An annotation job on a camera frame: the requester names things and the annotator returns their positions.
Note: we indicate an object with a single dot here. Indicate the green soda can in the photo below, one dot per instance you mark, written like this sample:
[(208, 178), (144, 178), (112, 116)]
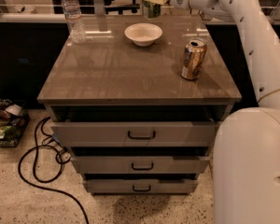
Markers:
[(150, 10)]

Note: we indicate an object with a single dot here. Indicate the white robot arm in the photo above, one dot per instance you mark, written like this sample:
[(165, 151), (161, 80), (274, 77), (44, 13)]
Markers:
[(246, 161)]

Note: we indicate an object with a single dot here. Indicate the white paper bowl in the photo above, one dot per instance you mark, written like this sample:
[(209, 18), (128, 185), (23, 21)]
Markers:
[(143, 34)]

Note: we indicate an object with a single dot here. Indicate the gold soda can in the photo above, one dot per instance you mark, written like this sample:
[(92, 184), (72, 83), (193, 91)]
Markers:
[(193, 58)]

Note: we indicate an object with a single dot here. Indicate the clear plastic water bottle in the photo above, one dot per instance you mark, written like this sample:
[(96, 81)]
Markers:
[(73, 17)]

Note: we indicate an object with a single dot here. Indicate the grey drawer cabinet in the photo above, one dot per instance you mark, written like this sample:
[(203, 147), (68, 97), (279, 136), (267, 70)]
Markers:
[(110, 79)]

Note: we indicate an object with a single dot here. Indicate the top grey drawer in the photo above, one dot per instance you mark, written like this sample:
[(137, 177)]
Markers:
[(135, 134)]

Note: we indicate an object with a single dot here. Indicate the grey drawer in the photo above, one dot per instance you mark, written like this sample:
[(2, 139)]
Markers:
[(135, 134), (140, 186), (140, 164)]

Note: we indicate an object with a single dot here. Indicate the middle grey drawer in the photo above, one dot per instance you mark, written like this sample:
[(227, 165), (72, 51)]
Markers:
[(140, 164)]

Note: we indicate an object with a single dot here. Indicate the box of snack packets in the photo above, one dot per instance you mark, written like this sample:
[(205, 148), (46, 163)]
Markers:
[(14, 119)]

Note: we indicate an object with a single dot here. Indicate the bottom grey drawer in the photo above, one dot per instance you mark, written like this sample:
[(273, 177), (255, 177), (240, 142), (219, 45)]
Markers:
[(140, 186)]

